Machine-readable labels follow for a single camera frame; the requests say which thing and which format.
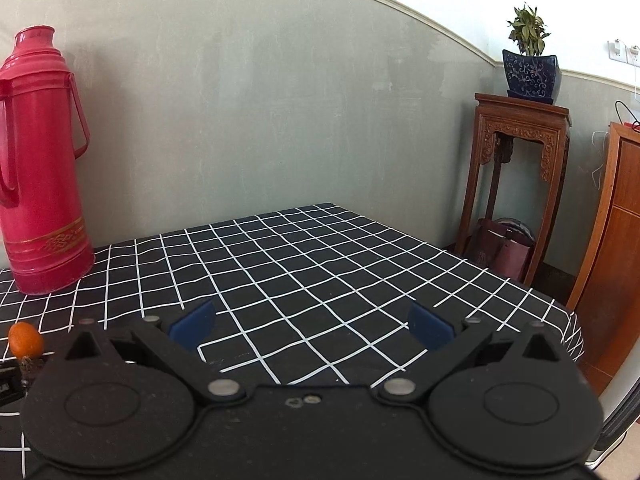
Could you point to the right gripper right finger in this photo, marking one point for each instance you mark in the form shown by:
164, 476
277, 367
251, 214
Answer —
451, 342

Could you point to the blue ceramic plant pot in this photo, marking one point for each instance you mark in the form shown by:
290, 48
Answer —
533, 78

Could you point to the green potted plant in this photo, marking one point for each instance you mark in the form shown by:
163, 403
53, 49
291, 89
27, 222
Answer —
528, 31

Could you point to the brown wooden cabinet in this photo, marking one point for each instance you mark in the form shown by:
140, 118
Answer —
606, 293

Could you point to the red thermos flask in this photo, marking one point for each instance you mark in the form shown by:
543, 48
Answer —
42, 224

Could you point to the large orange tangerine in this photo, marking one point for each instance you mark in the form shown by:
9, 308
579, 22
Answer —
25, 342

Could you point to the maroon bag under stand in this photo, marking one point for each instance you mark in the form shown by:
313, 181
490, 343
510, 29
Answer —
503, 246

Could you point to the carved wooden plant stand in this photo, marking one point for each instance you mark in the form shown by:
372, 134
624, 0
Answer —
519, 153

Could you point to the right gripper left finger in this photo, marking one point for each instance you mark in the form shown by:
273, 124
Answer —
172, 342

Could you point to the white wall socket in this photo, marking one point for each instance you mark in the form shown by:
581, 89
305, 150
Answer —
620, 52

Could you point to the black white grid tablecloth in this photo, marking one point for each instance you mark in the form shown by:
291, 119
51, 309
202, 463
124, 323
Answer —
314, 294

